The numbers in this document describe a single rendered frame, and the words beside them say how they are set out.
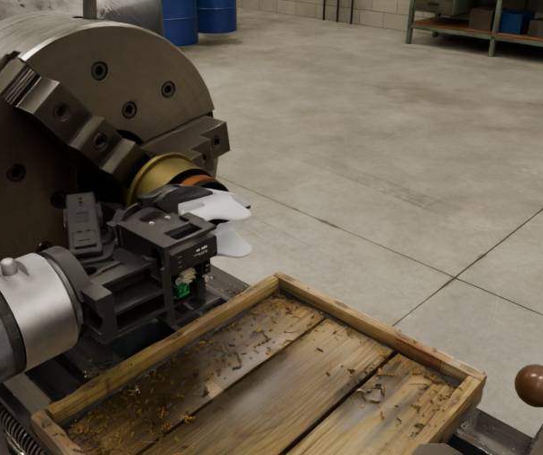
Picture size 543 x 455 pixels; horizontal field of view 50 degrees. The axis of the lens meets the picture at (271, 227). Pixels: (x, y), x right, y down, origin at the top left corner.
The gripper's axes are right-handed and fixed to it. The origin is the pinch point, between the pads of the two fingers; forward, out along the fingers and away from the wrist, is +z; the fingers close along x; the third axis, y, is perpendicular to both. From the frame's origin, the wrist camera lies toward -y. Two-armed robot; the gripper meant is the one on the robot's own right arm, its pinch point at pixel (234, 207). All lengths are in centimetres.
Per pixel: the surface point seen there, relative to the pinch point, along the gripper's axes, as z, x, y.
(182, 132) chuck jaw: 5.0, 3.7, -13.8
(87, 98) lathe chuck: -5.5, 9.2, -15.4
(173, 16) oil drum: 396, -52, -515
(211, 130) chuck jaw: 7.5, 3.8, -11.5
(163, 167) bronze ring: -4.3, 4.0, -5.2
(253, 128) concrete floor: 249, -95, -244
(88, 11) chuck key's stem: -1.9, 17.0, -19.1
